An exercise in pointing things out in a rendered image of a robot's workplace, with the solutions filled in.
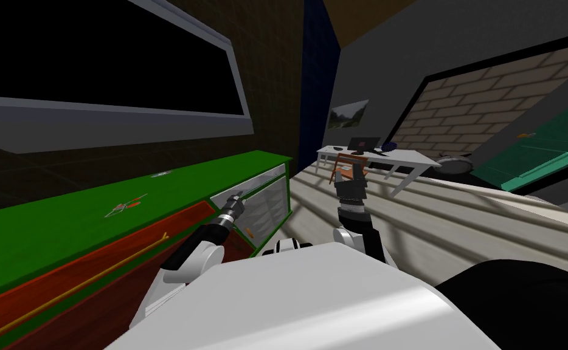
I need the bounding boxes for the glass cupboard door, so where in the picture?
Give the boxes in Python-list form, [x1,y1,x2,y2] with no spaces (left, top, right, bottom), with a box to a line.
[209,164,289,246]

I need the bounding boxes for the brown wooden chair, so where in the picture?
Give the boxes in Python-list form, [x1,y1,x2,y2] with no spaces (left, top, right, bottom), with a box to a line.
[329,153,370,186]

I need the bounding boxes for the grey framed dark window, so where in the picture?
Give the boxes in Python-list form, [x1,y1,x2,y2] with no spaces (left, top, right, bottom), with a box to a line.
[0,0,255,156]

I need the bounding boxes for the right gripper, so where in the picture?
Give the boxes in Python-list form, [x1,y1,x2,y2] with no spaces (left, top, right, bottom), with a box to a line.
[334,162,369,202]

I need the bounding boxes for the green cupboard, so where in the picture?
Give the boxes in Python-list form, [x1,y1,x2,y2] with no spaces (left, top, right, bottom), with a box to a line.
[0,149,294,350]

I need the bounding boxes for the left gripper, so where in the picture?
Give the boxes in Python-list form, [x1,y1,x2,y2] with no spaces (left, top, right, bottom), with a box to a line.
[223,192,247,218]

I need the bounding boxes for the dark red cupboard front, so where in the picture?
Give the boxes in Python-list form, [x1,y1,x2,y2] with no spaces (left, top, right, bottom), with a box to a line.
[6,227,257,350]

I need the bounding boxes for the gold bar handle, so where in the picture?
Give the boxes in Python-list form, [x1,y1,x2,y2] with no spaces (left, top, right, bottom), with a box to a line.
[0,232,170,347]

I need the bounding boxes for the black laptop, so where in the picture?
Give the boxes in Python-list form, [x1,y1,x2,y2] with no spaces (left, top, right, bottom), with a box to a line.
[348,137,381,156]

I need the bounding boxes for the landscape picture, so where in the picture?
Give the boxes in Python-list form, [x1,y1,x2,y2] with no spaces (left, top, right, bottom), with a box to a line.
[327,99,370,131]

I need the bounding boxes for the red and grey utensil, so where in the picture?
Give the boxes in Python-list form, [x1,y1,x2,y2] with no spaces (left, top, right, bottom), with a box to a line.
[105,193,150,219]

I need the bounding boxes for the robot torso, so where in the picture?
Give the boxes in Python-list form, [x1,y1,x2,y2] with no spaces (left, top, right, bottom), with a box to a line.
[103,236,505,350]

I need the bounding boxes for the red drawer front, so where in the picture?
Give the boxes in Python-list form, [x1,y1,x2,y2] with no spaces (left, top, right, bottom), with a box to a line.
[0,200,219,336]

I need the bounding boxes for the grey round robot vacuum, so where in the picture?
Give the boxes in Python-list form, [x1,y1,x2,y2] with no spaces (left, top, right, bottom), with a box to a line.
[432,153,474,175]

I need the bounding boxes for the white table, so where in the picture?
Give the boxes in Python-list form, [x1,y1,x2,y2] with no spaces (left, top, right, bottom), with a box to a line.
[315,145,443,197]

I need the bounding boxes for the green door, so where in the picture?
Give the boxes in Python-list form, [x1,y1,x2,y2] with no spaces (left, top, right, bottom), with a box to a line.
[468,94,568,193]

